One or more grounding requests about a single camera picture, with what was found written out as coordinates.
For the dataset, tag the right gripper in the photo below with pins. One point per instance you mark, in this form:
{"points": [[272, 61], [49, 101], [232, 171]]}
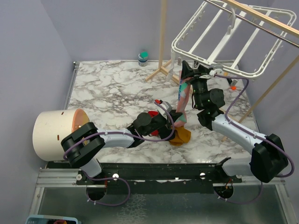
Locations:
{"points": [[187, 72]]}

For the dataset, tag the wooden clothes rack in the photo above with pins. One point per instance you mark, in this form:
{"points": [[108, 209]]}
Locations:
{"points": [[230, 26]]}

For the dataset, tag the pink sock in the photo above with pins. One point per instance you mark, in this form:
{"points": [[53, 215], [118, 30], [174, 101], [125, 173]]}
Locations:
{"points": [[183, 98]]}

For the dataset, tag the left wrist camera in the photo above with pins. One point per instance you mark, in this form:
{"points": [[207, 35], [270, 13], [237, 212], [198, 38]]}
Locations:
{"points": [[163, 108]]}

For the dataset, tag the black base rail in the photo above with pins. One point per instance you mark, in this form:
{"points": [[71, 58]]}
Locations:
{"points": [[140, 178]]}

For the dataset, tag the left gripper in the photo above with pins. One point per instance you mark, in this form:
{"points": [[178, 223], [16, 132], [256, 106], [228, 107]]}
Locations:
{"points": [[174, 115]]}

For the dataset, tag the blue bin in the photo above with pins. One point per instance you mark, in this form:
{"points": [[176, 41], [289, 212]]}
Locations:
{"points": [[48, 219]]}

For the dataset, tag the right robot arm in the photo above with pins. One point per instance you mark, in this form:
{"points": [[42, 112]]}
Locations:
{"points": [[268, 158]]}

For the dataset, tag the teal lidded jar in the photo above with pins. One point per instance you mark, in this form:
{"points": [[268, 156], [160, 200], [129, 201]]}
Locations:
{"points": [[143, 59]]}

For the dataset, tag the white plastic sock hanger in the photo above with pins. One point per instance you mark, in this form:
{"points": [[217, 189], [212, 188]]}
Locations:
{"points": [[253, 57]]}

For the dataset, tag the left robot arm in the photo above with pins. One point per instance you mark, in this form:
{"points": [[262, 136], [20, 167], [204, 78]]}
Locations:
{"points": [[81, 146]]}

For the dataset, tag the red sock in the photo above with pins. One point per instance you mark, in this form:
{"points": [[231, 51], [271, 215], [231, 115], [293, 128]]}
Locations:
{"points": [[153, 115]]}

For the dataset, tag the black sock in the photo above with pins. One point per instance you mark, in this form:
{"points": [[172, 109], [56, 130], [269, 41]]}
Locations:
{"points": [[166, 133]]}

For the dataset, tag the black orange highlighter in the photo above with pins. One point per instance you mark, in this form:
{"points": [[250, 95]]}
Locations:
{"points": [[232, 83]]}

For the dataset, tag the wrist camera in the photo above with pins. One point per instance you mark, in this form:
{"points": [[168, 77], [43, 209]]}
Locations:
{"points": [[163, 108], [216, 69]]}

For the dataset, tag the white sock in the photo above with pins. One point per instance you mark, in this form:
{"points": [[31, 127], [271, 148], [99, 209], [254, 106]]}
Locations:
{"points": [[170, 72]]}

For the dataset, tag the cream cylindrical container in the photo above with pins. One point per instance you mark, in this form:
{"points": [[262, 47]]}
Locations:
{"points": [[53, 126]]}

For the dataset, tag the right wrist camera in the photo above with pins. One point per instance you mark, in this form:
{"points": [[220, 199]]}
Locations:
{"points": [[216, 69]]}

